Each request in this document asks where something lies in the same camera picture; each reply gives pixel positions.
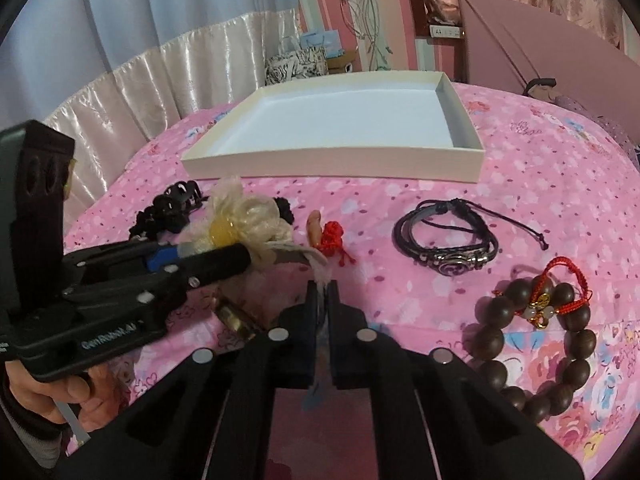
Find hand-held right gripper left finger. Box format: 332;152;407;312
55;280;321;480

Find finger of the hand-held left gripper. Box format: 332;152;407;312
62;239;197;273
67;244;252;293

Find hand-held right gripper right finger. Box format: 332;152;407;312
325;281;587;480

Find cream flower hair accessory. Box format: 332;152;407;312
192;176;329;282

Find black hair claw clip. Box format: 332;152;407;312
150;180;211;234

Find gold metal hair clip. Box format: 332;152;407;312
214;296;264;347

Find black scrunchie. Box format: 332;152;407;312
272;197;297;226

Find red knot pendant charm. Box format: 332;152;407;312
306;211;359;267

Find black leather cord bracelet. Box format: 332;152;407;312
392;198;551;277

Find brown wooden bead bracelet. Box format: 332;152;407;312
470;275;599;419

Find white shallow box tray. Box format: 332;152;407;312
181;71;486;184

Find red string charm bracelet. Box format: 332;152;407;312
492;256;592;332

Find person's left forearm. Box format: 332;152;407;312
0;375;68;463

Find person's left hand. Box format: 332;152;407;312
4;360;132;445

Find cream satin curtain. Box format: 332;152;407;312
42;7;304;216

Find black white floral bag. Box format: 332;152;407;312
264;46;328;86

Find cardboard box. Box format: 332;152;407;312
325;49;361;74

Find pale blue gift bag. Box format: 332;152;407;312
299;30;344;58

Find white sheer curtain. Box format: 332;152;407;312
0;0;307;128

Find pink headboard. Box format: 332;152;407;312
457;0;640;128

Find hanging white cables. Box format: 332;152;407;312
345;0;394;74

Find black strap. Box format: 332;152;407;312
522;77;557;96

